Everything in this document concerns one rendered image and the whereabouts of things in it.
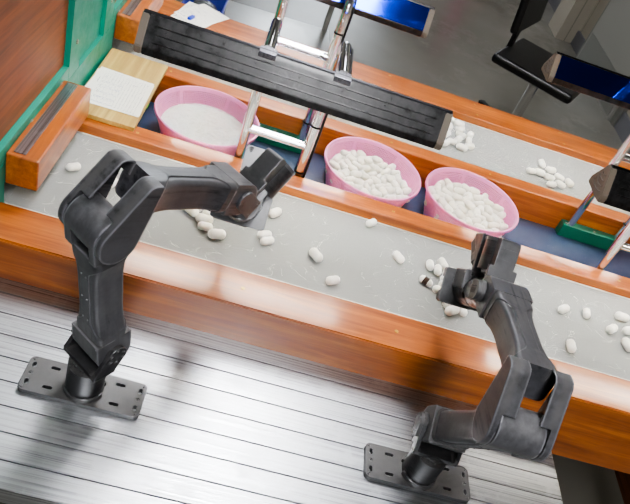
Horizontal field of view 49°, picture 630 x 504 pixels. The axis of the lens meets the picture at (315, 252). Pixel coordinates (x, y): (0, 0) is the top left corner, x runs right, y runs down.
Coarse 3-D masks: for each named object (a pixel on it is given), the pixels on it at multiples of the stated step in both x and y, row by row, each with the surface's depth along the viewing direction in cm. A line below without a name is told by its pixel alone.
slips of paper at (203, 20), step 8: (184, 8) 212; (192, 8) 214; (200, 8) 215; (208, 8) 217; (176, 16) 206; (184, 16) 208; (192, 16) 208; (200, 16) 211; (208, 16) 213; (216, 16) 215; (224, 16) 217; (200, 24) 207; (208, 24) 209
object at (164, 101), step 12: (168, 96) 175; (180, 96) 178; (192, 96) 180; (216, 96) 181; (228, 96) 181; (156, 108) 166; (168, 108) 176; (228, 108) 182; (240, 108) 181; (240, 120) 181; (168, 132) 164; (204, 144) 161
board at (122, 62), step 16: (112, 48) 179; (112, 64) 173; (128, 64) 175; (144, 64) 178; (160, 64) 180; (144, 80) 172; (160, 80) 175; (96, 112) 156; (112, 112) 158; (128, 128) 156
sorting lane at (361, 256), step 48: (96, 144) 153; (48, 192) 137; (144, 240) 136; (192, 240) 140; (240, 240) 144; (288, 240) 149; (336, 240) 155; (384, 240) 160; (432, 240) 166; (336, 288) 143; (384, 288) 148; (528, 288) 164; (576, 288) 171; (480, 336) 146; (576, 336) 156; (624, 336) 162
